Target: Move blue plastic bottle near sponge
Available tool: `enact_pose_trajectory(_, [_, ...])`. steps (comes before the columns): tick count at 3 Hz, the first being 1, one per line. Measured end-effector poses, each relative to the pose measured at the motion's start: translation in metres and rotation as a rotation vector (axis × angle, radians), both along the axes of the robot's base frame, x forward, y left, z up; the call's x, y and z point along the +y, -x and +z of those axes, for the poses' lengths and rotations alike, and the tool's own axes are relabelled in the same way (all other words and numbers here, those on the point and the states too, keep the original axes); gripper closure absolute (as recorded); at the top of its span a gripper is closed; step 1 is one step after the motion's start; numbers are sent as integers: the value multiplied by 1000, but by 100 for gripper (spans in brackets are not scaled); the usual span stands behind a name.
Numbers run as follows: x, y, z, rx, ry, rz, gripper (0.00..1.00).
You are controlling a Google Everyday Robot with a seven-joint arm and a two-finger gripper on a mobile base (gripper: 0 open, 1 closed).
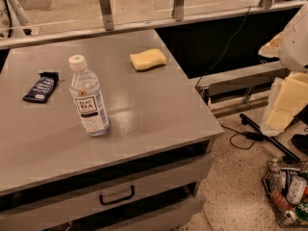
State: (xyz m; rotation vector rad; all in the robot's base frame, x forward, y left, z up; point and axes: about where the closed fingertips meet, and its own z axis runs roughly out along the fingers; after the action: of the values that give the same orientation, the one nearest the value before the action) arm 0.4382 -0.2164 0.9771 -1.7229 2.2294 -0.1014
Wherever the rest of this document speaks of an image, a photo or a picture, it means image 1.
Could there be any grey drawer with black handle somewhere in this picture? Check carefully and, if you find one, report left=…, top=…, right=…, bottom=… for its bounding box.
left=0, top=148, right=214, bottom=231

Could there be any metal railing frame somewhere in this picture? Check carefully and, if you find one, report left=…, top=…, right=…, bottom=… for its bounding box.
left=0, top=0, right=306, bottom=50

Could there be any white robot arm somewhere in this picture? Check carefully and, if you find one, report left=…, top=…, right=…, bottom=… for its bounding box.
left=259, top=3, right=308, bottom=137

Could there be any black cable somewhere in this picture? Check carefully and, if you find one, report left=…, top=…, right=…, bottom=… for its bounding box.
left=194, top=5, right=252, bottom=89

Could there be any black floor bar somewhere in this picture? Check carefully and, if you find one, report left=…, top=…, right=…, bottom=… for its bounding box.
left=240, top=114, right=300, bottom=164

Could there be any small clear bottle in basket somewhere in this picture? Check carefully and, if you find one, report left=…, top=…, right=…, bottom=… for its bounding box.
left=269, top=158, right=282, bottom=192

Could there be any yellow sponge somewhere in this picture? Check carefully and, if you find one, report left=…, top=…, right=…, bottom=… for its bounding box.
left=130, top=49, right=167, bottom=71

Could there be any wire basket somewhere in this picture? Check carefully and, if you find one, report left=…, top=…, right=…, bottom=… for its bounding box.
left=262, top=161, right=308, bottom=228

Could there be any silver can in basket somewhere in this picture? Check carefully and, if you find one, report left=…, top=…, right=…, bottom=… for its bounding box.
left=286, top=176, right=307, bottom=205

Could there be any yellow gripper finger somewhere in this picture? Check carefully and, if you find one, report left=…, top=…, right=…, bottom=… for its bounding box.
left=260, top=71, right=308, bottom=137
left=258, top=33, right=282, bottom=58

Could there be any green can in basket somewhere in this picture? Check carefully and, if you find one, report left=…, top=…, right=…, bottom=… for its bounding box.
left=295, top=202, right=308, bottom=222

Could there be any dark blue snack wrapper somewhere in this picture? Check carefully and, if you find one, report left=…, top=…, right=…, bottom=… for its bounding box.
left=23, top=72, right=59, bottom=103

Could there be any clear plastic tea bottle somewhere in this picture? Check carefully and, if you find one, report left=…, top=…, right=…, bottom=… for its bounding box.
left=68, top=55, right=109, bottom=137

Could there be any orange packet in basket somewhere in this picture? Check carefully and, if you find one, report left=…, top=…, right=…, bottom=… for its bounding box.
left=269, top=191, right=291, bottom=212

